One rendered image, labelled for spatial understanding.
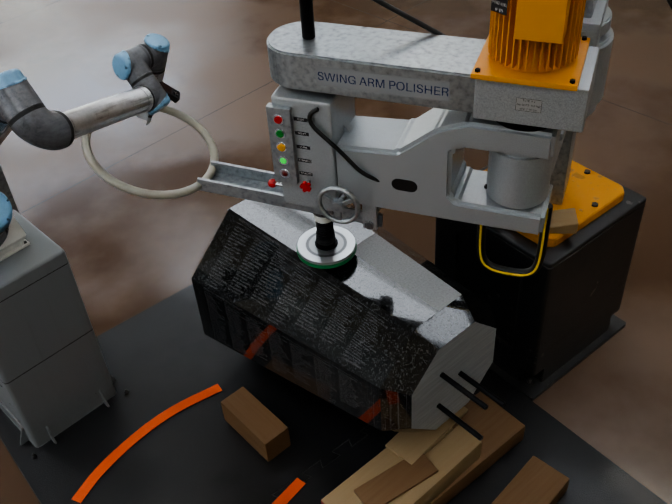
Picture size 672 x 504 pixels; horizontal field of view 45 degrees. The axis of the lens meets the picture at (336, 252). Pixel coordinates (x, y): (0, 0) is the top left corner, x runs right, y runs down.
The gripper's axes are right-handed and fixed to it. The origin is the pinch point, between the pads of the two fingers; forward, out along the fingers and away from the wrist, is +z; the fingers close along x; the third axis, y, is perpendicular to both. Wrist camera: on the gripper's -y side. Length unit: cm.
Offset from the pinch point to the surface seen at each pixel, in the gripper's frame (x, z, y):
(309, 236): 54, -1, -58
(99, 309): 2, 126, 6
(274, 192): 52, -19, -39
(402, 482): 133, 39, -94
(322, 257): 67, -4, -60
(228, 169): 32.9, -9.4, -26.8
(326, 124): 61, -61, -44
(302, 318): 80, 15, -56
